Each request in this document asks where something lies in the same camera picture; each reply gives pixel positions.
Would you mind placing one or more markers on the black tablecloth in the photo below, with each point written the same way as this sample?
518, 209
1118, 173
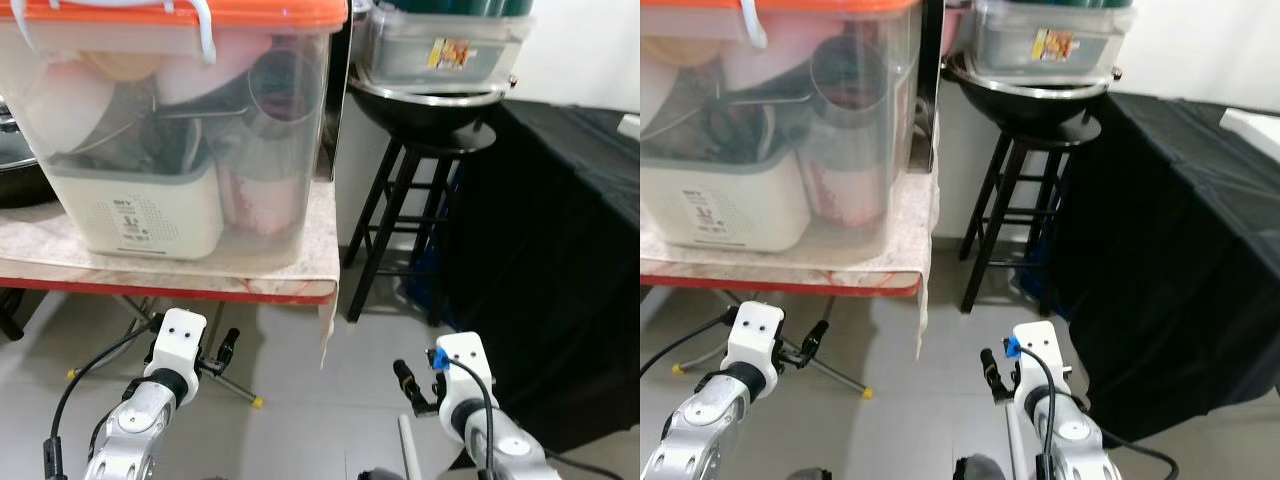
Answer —
540, 270
1160, 270

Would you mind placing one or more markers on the white vented container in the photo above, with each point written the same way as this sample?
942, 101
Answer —
140, 215
740, 205

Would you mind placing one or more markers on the beige cloth covered stand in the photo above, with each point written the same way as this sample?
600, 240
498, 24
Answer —
170, 275
780, 265

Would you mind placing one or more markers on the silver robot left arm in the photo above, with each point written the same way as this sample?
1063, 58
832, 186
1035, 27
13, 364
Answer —
700, 430
135, 430

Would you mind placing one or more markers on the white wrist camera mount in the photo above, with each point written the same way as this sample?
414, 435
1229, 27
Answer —
1040, 365
178, 340
752, 335
465, 375

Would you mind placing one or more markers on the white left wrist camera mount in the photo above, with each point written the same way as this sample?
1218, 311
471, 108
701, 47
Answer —
178, 340
752, 335

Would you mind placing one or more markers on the grey stand leg yellow tip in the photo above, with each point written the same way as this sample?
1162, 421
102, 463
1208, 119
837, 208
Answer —
678, 369
73, 373
840, 378
235, 388

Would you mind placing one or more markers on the orange lidded storage box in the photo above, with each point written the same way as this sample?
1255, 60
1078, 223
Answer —
200, 120
800, 120

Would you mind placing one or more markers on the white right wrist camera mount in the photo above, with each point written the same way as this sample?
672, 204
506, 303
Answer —
465, 375
1040, 365

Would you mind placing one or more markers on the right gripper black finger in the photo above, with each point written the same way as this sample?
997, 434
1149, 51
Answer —
991, 368
406, 380

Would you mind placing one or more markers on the steel cup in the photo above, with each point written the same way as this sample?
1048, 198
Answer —
285, 95
860, 85

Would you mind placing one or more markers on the black plastic bag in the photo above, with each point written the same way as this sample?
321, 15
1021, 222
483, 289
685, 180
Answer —
930, 85
337, 90

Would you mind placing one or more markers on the white plastic children table top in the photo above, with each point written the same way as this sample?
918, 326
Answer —
630, 125
1250, 130

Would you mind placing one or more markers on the clear plastic storage box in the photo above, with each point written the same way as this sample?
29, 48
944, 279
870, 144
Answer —
440, 50
1050, 45

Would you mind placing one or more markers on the pink patterned cup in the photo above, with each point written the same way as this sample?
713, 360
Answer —
845, 190
262, 200

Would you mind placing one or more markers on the green pot lid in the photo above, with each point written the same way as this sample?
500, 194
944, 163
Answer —
1060, 3
460, 5

